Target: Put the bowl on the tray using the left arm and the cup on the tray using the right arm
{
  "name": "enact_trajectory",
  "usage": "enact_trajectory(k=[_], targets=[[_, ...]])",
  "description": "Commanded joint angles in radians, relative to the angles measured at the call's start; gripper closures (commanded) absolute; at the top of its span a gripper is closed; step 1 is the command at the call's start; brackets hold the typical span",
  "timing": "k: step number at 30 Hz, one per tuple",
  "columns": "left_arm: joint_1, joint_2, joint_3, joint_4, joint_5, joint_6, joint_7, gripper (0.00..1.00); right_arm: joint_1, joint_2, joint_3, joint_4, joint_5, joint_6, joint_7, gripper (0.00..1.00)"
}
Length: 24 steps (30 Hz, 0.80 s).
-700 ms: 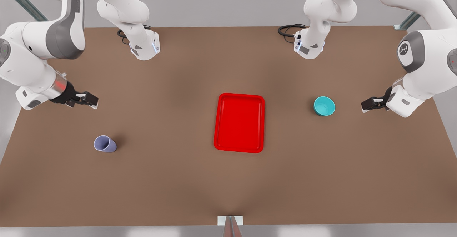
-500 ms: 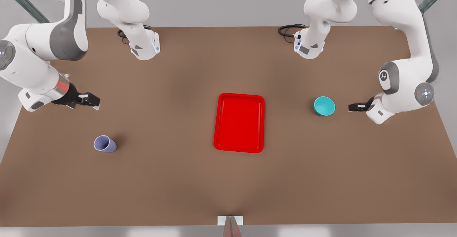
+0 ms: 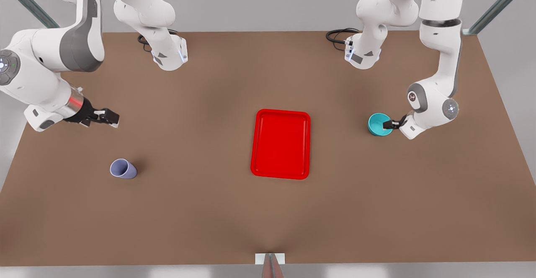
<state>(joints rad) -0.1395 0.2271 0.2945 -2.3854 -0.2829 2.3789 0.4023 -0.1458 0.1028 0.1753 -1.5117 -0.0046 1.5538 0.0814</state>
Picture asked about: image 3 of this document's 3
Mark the lavender cup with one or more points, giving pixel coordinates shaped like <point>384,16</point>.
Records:
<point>123,168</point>

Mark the silver frame post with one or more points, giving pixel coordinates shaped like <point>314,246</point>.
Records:
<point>498,6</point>
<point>271,265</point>
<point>29,3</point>

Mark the red rectangular tray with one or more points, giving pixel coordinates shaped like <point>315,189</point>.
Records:
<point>281,144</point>

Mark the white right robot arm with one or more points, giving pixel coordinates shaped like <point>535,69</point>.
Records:
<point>39,66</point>

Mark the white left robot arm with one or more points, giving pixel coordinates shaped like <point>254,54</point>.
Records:
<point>439,60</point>

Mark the teal bowl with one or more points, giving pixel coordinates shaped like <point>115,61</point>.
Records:
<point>377,124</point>

